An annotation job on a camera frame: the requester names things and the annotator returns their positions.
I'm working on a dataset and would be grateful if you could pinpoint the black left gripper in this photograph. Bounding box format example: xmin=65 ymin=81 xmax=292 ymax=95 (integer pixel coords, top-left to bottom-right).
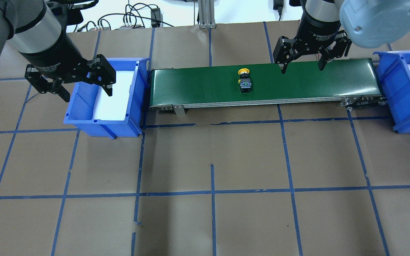
xmin=21 ymin=34 xmax=116 ymax=102

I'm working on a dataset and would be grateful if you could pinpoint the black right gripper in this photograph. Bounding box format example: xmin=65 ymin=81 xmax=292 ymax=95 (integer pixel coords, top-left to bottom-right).
xmin=273 ymin=12 xmax=351 ymax=74

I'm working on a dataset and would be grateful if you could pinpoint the yellow push button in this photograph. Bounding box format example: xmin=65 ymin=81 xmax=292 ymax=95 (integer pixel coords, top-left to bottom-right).
xmin=238 ymin=68 xmax=252 ymax=94

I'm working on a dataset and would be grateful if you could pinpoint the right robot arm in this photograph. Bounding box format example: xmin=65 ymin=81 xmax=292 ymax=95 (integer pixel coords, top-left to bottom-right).
xmin=272 ymin=0 xmax=410 ymax=74

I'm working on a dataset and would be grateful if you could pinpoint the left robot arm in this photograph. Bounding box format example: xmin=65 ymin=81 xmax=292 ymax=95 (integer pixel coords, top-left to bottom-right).
xmin=0 ymin=0 xmax=116 ymax=102

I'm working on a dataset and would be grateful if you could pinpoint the blue bin left side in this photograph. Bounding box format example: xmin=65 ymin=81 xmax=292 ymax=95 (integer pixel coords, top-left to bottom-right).
xmin=63 ymin=57 xmax=149 ymax=139

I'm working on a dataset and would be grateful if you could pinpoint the blue bin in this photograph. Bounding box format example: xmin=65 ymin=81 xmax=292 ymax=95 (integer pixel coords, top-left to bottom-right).
xmin=63 ymin=57 xmax=149 ymax=139
xmin=374 ymin=50 xmax=410 ymax=133

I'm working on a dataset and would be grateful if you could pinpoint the green conveyor belt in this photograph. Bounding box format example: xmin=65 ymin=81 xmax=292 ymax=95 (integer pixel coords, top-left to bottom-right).
xmin=149 ymin=58 xmax=387 ymax=112

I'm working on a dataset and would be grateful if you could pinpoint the black power adapter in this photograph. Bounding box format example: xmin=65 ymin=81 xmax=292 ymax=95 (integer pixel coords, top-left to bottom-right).
xmin=150 ymin=7 xmax=163 ymax=28

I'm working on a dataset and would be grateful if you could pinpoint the blue bin right side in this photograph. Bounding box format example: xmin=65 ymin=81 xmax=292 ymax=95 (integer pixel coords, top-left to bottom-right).
xmin=374 ymin=50 xmax=410 ymax=133

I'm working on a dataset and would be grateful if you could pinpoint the aluminium frame post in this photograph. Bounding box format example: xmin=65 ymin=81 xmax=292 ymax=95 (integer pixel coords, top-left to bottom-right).
xmin=197 ymin=0 xmax=216 ymax=30

